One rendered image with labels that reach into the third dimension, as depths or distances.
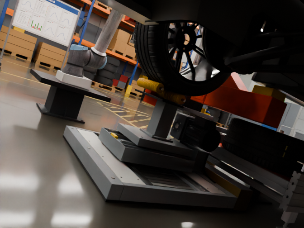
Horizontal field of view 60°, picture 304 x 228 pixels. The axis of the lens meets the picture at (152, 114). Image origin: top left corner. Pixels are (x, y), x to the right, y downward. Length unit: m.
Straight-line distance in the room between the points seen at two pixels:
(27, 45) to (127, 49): 4.04
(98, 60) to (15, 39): 8.53
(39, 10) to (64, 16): 0.62
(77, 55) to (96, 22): 10.40
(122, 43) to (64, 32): 4.73
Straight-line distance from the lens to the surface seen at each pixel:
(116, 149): 1.43
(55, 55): 11.13
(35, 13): 7.61
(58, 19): 7.69
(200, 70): 1.79
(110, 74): 9.10
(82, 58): 2.46
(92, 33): 12.72
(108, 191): 1.11
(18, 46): 10.94
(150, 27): 1.41
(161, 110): 1.57
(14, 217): 0.92
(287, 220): 1.70
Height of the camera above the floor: 0.48
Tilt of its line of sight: 5 degrees down
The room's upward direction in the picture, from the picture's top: 20 degrees clockwise
